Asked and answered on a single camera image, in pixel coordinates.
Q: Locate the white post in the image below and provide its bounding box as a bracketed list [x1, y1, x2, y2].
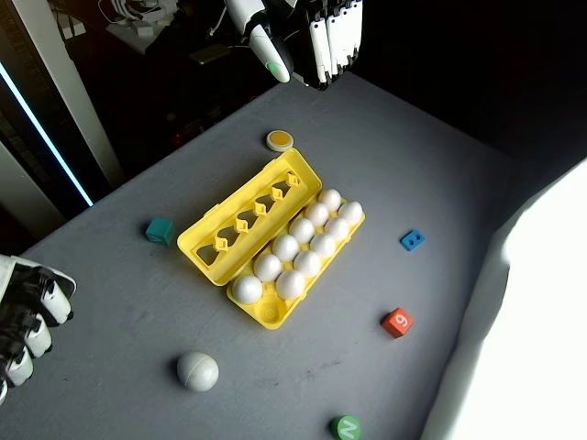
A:
[12, 0, 126, 187]

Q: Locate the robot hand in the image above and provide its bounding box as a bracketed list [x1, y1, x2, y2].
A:
[0, 254, 77, 407]
[224, 0, 364, 92]

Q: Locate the glowing light strip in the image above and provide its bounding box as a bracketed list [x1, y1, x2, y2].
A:
[0, 61, 95, 208]

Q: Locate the green letter cylinder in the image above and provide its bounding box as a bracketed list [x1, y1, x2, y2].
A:
[329, 414, 362, 440]

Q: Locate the red number block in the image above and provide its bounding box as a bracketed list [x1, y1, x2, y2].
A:
[380, 307, 415, 340]

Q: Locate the white cable bundle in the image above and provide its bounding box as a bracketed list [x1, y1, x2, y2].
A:
[98, 0, 155, 24]

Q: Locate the white toy egg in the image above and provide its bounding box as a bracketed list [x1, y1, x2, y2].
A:
[324, 216, 351, 241]
[288, 217, 316, 245]
[338, 200, 364, 226]
[317, 188, 343, 213]
[231, 274, 264, 305]
[253, 253, 283, 282]
[176, 351, 220, 392]
[293, 250, 322, 279]
[271, 234, 301, 262]
[304, 202, 330, 227]
[275, 269, 307, 301]
[310, 233, 338, 259]

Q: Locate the half egg with yellow yolk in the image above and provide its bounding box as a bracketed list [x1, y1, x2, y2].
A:
[265, 129, 295, 152]

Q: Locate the grey table cloth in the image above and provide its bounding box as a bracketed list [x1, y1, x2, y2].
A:
[0, 71, 524, 440]

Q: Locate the teal toy block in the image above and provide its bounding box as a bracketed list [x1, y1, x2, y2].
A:
[145, 217, 176, 247]

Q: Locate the yellow egg carton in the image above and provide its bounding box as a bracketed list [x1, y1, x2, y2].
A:
[176, 147, 368, 332]

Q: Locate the grey phone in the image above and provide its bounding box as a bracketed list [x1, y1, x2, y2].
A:
[189, 43, 231, 66]

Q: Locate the blue block with two holes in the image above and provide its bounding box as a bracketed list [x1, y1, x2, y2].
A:
[399, 229, 426, 252]

